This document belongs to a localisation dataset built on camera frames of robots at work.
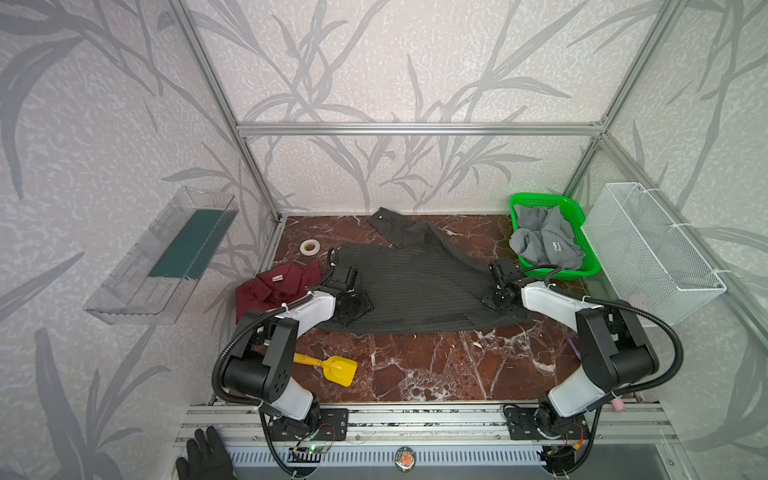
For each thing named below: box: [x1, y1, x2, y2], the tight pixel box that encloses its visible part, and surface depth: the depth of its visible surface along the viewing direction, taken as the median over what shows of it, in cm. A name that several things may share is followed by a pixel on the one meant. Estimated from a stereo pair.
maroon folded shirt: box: [235, 262, 321, 324], surface depth 101 cm
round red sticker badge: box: [394, 446, 416, 473], surface depth 71 cm
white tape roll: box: [299, 239, 321, 257], surface depth 113 cm
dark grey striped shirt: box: [318, 207, 533, 333], surface depth 101 cm
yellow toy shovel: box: [293, 353, 358, 387], surface depth 84 cm
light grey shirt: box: [509, 205, 584, 270], surface depth 104 cm
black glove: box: [176, 426, 237, 480], surface depth 70 cm
